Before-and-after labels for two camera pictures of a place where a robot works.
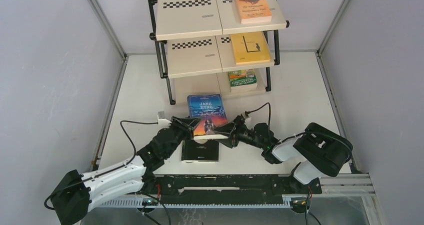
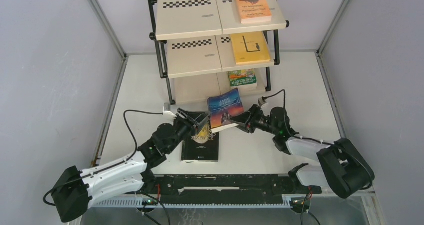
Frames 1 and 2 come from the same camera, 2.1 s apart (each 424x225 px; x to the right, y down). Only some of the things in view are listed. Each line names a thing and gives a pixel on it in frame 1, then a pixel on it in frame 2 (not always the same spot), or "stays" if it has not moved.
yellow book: (250, 48) stays
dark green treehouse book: (239, 77) stays
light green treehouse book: (244, 89) stays
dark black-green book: (192, 150) stays
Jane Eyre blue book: (210, 110) to (222, 107)
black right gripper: (229, 128) to (249, 117)
